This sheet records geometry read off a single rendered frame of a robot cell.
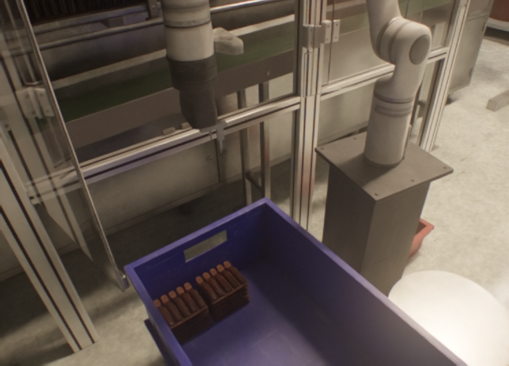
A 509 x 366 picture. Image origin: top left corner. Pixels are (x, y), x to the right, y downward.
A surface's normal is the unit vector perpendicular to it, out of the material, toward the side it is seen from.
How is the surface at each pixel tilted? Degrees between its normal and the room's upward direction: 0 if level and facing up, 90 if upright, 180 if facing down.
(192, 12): 90
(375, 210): 90
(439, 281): 0
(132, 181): 90
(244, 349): 0
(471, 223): 0
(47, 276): 90
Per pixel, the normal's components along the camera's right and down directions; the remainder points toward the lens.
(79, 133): 0.56, 0.48
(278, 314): -0.04, -0.80
